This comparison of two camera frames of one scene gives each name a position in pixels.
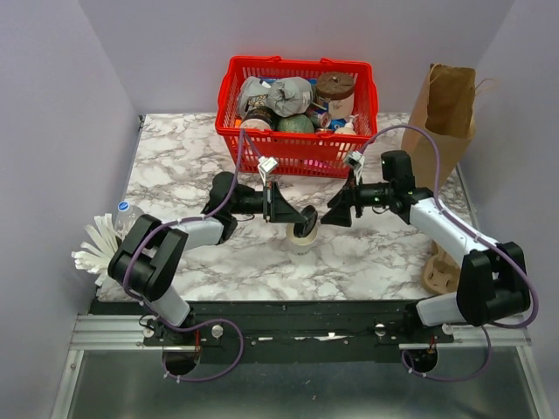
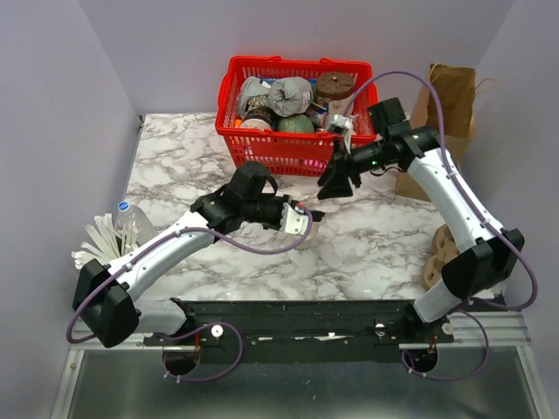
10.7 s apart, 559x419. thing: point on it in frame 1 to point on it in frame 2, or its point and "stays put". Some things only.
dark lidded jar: x=261 y=118 stays put
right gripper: x=348 y=196 to x=338 y=186
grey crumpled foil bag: x=284 y=96 stays put
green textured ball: x=295 y=123 stays put
